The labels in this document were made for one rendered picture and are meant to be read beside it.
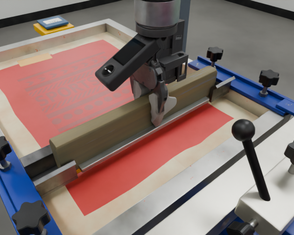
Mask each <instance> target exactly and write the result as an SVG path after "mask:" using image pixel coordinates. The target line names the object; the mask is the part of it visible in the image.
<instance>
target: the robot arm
mask: <svg viewBox="0 0 294 235"><path fill-rule="evenodd" d="M180 4H181V0H134V18H135V21H136V32H137V35H136V36H135V37H133V38H132V39H131V40H130V41H129V42H128V43H127V44H126V45H125V46H123V47H122V48H121V49H120V50H119V51H118V52H117V53H116V54H115V55H114V56H112V57H111V58H110V59H109V60H108V61H107V62H106V63H105V64H104V65H103V66H101V67H100V68H99V69H98V70H97V71H96V72H95V76H96V78H97V79H98V80H99V81H100V82H101V83H102V84H103V85H104V86H105V87H106V88H108V89H109V90H110V91H115V90H116V89H117V88H118V87H119V86H120V85H121V84H122V83H123V82H125V81H126V80H127V79H128V78H129V77H130V83H131V88H132V93H133V96H134V99H137V98H139V97H141V96H143V95H146V94H148V93H150V92H152V91H153V94H151V95H149V102H150V104H151V116H152V118H151V122H152V123H153V124H154V125H155V127H157V126H159V125H160V123H161V122H162V119H163V116H164V115H165V114H166V113H167V112H169V111H170V110H171V109H172V108H173V107H175V105H176V102H177V100H176V98H175V97H169V95H168V89H167V86H166V84H170V83H172V82H174V81H175V80H177V82H179V81H181V80H184V79H186V75H187V66H188V57H189V55H188V54H186V53H184V52H183V51H182V46H183V36H184V25H185V20H183V19H179V16H180ZM183 63H185V70H184V74H182V64H183Z"/></svg>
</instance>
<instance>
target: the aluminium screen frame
mask: <svg viewBox="0 0 294 235"><path fill-rule="evenodd" d="M104 32H108V33H110V34H112V35H114V36H115V37H117V38H119V39H121V40H122V41H124V42H126V43H128V42H129V41H130V40H131V39H132V38H133V37H135V36H136V35H137V32H135V31H133V30H131V29H129V28H127V27H125V26H123V25H121V24H119V23H117V22H115V21H113V20H111V19H105V20H102V21H97V22H94V23H90V24H86V25H82V26H79V27H75V28H70V29H66V30H63V31H59V32H55V33H52V34H48V35H44V36H40V37H36V38H33V39H29V40H25V41H21V42H17V43H13V44H9V45H6V46H2V47H0V62H4V61H7V60H11V59H14V58H17V57H21V56H24V55H28V54H31V53H35V52H38V51H42V50H45V49H49V48H52V47H56V46H59V45H63V44H66V43H69V42H73V41H77V40H80V39H83V38H87V37H90V36H94V35H98V34H101V33H104ZM222 97H224V98H225V99H227V100H229V101H231V102H233V103H234V104H236V105H238V106H240V107H241V108H243V109H245V110H247V111H248V112H250V113H252V114H254V115H255V116H257V117H259V118H257V119H256V120H254V121H253V122H252V123H253V124H254V126H255V135H254V136H253V138H252V142H253V145H254V148H255V147H256V146H258V145H259V144H260V143H262V142H263V141H264V140H265V139H267V138H268V137H269V136H271V135H272V134H273V133H274V132H276V131H277V130H278V129H279V128H281V127H282V126H283V125H284V124H286V123H287V122H288V121H289V120H290V117H291V114H289V113H287V114H285V115H284V116H282V115H280V114H278V113H276V112H274V111H272V110H271V109H269V108H267V107H265V106H263V105H261V104H259V103H257V102H255V101H253V100H251V99H249V98H247V97H246V96H244V95H242V94H240V93H238V92H236V91H234V90H232V89H231V88H230V90H229V93H227V94H225V95H224V96H222ZM1 136H4V134H3V132H2V130H1V129H0V137H1ZM245 155H246V153H245V150H244V147H243V144H242V141H238V140H236V139H235V138H234V136H232V137H230V138H229V139H227V140H226V141H224V142H223V143H222V144H220V145H219V146H217V147H216V148H215V149H213V150H212V151H210V152H209V153H207V154H206V155H204V156H203V157H202V158H200V159H199V160H198V161H196V162H195V163H193V164H192V165H190V166H189V167H187V168H186V169H184V170H183V171H182V172H180V173H179V174H177V175H176V176H175V177H173V178H172V179H170V180H169V181H167V182H166V183H165V184H163V185H162V186H160V187H159V188H157V189H156V190H154V191H153V192H152V193H150V194H149V195H147V196H146V197H145V198H143V199H142V200H140V201H139V202H137V203H136V204H134V205H133V206H132V207H130V208H129V209H127V210H126V211H125V212H123V213H122V214H120V215H119V216H117V217H116V218H115V219H113V220H112V221H110V222H109V223H107V224H106V225H104V226H103V227H102V228H100V229H99V230H97V231H96V232H95V233H93V234H92V235H144V234H146V233H147V232H148V231H149V230H151V229H152V228H153V227H155V226H156V225H157V224H158V223H160V222H161V221H162V220H164V219H165V218H166V217H167V216H169V215H170V214H171V213H173V212H174V211H175V210H176V209H177V208H179V207H180V206H181V205H183V204H184V203H185V202H186V201H188V200H189V199H190V198H192V197H193V196H194V195H195V194H197V193H198V192H199V191H201V190H202V189H203V188H204V187H206V186H207V185H208V184H209V183H211V182H212V181H213V180H214V179H216V178H217V177H218V176H219V175H221V174H222V173H223V172H225V171H226V170H227V169H228V168H230V167H231V166H232V165H234V164H235V163H236V162H237V161H239V160H240V159H241V158H243V157H244V156H245Z"/></svg>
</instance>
